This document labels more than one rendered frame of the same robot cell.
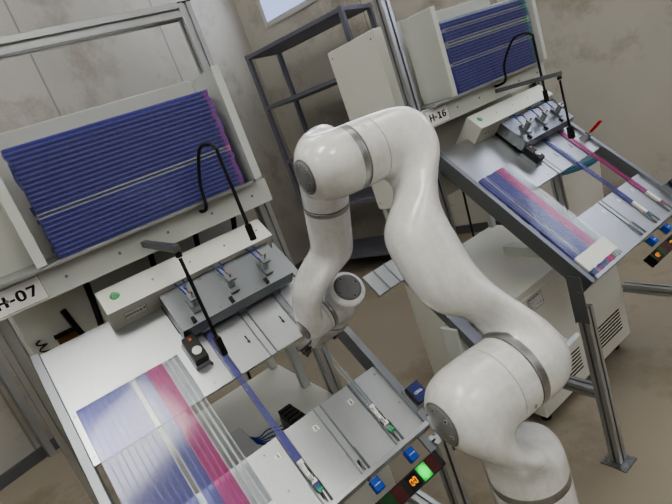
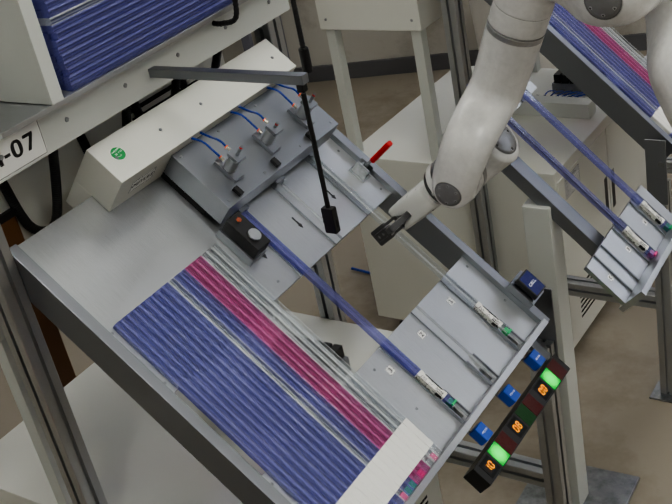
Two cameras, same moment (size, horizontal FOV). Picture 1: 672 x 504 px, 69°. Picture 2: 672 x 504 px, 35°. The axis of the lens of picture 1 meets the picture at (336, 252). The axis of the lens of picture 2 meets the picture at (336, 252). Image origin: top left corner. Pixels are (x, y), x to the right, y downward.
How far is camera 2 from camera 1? 1.03 m
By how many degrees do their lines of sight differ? 24
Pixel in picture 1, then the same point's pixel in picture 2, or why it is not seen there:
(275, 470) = (393, 386)
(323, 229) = (518, 59)
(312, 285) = (484, 132)
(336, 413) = (439, 316)
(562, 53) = not seen: outside the picture
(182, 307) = (213, 173)
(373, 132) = not seen: outside the picture
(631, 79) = not seen: outside the picture
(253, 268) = (284, 117)
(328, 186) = (632, 12)
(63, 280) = (63, 126)
